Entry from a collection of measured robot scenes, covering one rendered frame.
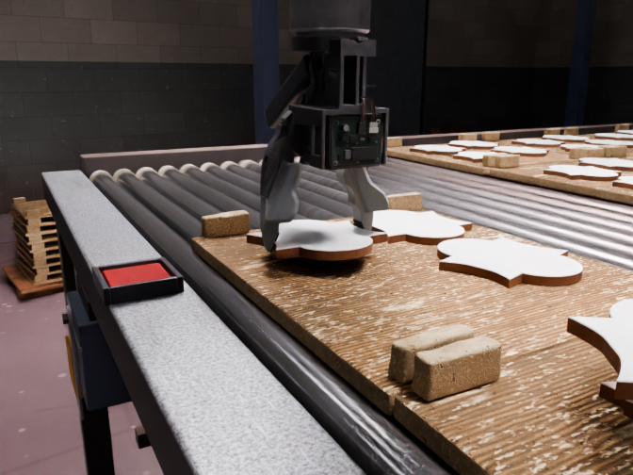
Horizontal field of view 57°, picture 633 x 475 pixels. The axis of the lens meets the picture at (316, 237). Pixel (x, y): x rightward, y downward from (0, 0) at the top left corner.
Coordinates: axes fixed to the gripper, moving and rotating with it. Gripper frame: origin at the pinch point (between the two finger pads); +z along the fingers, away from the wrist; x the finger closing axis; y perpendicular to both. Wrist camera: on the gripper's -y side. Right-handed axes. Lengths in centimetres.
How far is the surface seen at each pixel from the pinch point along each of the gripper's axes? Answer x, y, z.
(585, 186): 62, -14, 2
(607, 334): -0.6, 34.1, -3.6
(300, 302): -7.3, 10.5, 2.1
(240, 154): 25, -86, 4
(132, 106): 85, -507, 20
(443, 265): 9.0, 9.9, 1.4
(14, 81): -9, -499, -3
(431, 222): 18.1, -2.9, 1.2
